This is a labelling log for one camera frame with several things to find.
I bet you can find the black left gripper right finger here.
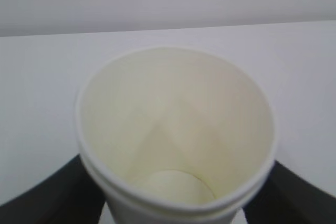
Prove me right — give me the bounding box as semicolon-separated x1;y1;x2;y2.
243;162;335;224

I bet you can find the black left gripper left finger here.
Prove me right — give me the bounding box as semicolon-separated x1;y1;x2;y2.
1;156;105;223

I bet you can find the white paper cup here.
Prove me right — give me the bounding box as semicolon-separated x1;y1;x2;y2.
75;47;278;223

